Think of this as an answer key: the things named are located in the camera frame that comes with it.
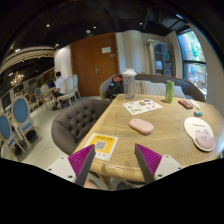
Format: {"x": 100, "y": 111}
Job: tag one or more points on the dark-framed glass window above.
{"x": 193, "y": 60}

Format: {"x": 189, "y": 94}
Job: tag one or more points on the yellow code sticker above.
{"x": 101, "y": 146}

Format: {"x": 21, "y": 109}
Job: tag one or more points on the chandelier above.
{"x": 16, "y": 79}

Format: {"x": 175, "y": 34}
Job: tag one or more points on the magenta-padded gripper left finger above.
{"x": 80, "y": 161}

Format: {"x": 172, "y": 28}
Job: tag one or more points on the striped cushion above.
{"x": 179, "y": 92}
{"x": 153, "y": 89}
{"x": 138, "y": 87}

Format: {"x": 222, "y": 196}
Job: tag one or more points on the white door sign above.
{"x": 106, "y": 50}

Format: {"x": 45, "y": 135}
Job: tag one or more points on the blue upholstered chairs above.
{"x": 20, "y": 115}

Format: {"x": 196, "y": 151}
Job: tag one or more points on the white tube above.
{"x": 195, "y": 104}

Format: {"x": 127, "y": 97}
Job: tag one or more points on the brown wooden door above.
{"x": 90, "y": 70}

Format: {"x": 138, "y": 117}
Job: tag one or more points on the pink computer mouse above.
{"x": 141, "y": 126}

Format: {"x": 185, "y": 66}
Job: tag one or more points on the grey tufted armchair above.
{"x": 75, "y": 123}

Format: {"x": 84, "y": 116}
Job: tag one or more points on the arched glass cabinet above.
{"x": 161, "y": 60}

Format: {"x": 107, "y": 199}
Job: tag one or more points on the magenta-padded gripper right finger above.
{"x": 150, "y": 160}

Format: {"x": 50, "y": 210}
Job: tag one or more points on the person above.
{"x": 60, "y": 83}

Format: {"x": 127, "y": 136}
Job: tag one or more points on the white sticker sheet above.
{"x": 142, "y": 106}

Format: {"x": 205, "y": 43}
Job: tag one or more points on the white mouse pad pink rest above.
{"x": 198, "y": 131}

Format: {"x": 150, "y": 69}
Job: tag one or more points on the green drink can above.
{"x": 169, "y": 91}

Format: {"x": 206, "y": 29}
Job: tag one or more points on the grey curved sofa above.
{"x": 190, "y": 88}

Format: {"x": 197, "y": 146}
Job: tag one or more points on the black box orange print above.
{"x": 185, "y": 104}

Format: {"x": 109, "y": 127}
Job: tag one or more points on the clear shaker bottle white lid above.
{"x": 129, "y": 85}

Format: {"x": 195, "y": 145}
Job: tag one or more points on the small teal packet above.
{"x": 198, "y": 113}

